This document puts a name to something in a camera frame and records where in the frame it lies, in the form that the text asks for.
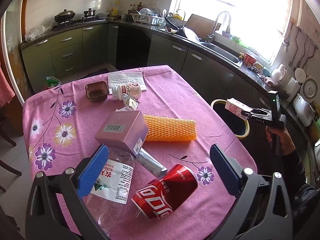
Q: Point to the white paper napkin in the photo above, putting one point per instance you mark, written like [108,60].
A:
[125,78]

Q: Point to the small flat white wrapper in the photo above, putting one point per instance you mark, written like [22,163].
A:
[122,109]

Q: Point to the black gas stove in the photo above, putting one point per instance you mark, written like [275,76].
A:
[80,22]

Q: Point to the black wok with lid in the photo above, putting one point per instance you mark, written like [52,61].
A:
[64,15]

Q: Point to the row of condiment bottles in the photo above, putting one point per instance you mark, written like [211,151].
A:
[125,9]

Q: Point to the black built-in dishwasher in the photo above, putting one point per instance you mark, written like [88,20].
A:
[132,45]

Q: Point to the steel kitchen sink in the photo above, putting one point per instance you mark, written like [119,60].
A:
[222,52]

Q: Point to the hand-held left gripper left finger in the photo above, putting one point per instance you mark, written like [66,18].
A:
[93,172]

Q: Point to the white jug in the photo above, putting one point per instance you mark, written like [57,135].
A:
[278,73]

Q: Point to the white rice cooker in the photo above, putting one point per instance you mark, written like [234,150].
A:
[303,110]

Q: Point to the black frying pan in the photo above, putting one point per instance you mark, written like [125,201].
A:
[172,22]

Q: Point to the clear plastic bag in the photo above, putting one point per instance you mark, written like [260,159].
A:
[37,32]

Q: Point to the dark floor mat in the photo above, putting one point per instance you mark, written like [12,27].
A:
[100,71]

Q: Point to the red cup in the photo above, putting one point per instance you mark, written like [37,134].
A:
[249,58]

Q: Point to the dark wooden chair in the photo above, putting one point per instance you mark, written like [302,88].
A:
[7,140]

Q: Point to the small crumpled foil wrapper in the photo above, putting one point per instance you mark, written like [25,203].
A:
[130,103]

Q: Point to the dented red soda can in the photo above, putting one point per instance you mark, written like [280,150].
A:
[165,192]

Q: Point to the person's right hand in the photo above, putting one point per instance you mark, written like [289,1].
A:
[268,135]

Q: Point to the white supplement bottle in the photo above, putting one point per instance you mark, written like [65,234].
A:
[130,91]

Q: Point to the white dish rack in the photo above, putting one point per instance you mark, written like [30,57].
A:
[147,17]

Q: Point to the bucket with green white bag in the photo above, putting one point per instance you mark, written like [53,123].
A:
[52,82]

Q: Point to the green kitchen cabinets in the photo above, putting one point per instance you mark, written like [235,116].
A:
[65,52]

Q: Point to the small pink white carton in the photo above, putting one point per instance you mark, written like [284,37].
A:
[233,107]

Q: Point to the person's right forearm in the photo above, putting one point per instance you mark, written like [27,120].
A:
[297,175]

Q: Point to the long silver box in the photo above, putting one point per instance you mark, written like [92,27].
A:
[151,162]

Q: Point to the red checked cloth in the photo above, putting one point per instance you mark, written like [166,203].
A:
[6,87]

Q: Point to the wooden cutting board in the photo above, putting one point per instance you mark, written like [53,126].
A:
[200,25]

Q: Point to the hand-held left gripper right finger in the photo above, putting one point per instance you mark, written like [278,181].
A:
[225,172]

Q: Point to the yellow rimmed black trash bin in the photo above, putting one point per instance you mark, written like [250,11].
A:
[225,120]

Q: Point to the orange foam net sleeve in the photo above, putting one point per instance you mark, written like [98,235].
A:
[170,128]

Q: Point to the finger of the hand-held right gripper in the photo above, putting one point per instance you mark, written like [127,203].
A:
[258,110]
[252,117]

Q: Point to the brown plastic tray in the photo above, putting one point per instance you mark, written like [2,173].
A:
[96,92]

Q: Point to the chrome kitchen faucet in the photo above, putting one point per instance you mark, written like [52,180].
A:
[217,22]

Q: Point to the crushed clear plastic bottle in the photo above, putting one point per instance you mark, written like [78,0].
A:
[117,180]

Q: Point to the small dark cooking pot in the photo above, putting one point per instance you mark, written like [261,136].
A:
[89,13]

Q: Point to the pink cardboard box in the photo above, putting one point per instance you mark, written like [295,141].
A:
[120,132]

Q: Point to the pink floral tablecloth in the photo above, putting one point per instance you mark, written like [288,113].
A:
[212,105]

